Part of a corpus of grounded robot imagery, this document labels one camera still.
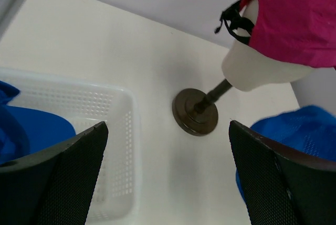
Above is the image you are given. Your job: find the white plastic basket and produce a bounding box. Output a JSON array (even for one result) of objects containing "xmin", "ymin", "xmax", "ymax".
[{"xmin": 1, "ymin": 68, "xmax": 142, "ymax": 224}]

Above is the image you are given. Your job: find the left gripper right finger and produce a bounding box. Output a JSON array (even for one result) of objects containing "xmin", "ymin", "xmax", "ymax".
[{"xmin": 229, "ymin": 121, "xmax": 335, "ymax": 224}]

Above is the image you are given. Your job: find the dark round mannequin stand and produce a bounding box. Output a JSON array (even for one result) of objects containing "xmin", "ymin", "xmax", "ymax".
[{"xmin": 172, "ymin": 79, "xmax": 233, "ymax": 136}]

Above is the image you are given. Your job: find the blue baseball cap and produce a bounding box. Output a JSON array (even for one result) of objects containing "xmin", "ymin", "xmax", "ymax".
[
  {"xmin": 251, "ymin": 105, "xmax": 335, "ymax": 208},
  {"xmin": 1, "ymin": 81, "xmax": 76, "ymax": 164}
]

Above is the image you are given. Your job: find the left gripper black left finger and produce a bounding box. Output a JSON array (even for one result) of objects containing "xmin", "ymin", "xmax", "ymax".
[{"xmin": 1, "ymin": 122, "xmax": 108, "ymax": 224}]

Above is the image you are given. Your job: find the cream mannequin head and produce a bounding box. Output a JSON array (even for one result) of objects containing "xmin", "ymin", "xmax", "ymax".
[{"xmin": 220, "ymin": 0, "xmax": 314, "ymax": 92}]

